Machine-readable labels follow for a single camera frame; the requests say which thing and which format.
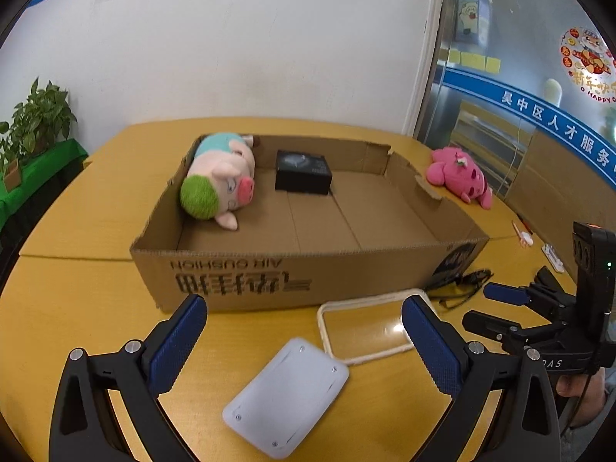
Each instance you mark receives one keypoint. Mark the large green potted plant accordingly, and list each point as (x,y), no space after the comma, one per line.
(45,115)

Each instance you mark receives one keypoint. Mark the black product box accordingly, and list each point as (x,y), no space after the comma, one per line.
(303,175)

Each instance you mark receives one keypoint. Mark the pink bear plush toy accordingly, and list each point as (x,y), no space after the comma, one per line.
(457,173)

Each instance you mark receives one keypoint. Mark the green table cloth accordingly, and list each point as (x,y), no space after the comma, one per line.
(43,173)

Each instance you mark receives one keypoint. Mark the person's right hand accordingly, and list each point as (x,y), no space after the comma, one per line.
(589,394)

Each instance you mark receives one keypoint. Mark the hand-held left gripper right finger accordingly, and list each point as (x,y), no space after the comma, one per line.
(430,346)

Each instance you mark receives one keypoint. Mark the black sunglasses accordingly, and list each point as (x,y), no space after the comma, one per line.
(457,288)

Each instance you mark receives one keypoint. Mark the pink pig plush toy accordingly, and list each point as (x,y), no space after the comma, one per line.
(219,178)

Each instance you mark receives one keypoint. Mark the white rectangular device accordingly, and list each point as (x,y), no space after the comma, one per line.
(288,394)

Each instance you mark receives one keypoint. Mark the yellow sticky note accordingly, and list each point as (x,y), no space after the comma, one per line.
(455,56)
(493,64)
(468,58)
(480,61)

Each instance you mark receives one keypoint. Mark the yellow slatted frame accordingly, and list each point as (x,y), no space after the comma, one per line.
(491,144)

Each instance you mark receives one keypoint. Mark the red and white pen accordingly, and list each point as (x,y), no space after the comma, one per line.
(522,236)

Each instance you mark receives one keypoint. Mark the round festive window sticker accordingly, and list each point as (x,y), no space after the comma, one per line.
(587,65)

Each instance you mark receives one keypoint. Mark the small white flat gadget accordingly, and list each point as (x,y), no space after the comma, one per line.
(553,257)

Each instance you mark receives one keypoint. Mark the blue door band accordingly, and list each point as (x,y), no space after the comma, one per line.
(529,108)

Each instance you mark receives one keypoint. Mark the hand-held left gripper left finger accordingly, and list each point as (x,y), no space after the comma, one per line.
(175,341)

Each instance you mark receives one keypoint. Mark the brown cardboard box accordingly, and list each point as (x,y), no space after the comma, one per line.
(375,211)

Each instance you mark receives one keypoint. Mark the small green potted plant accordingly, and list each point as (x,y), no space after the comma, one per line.
(9,154)

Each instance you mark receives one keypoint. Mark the cartoon door poster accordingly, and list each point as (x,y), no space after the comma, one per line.
(474,17)

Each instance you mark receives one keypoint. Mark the wooden desktop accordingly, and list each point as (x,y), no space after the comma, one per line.
(96,231)

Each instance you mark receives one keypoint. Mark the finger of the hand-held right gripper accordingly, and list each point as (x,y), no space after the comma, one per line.
(505,293)
(491,325)

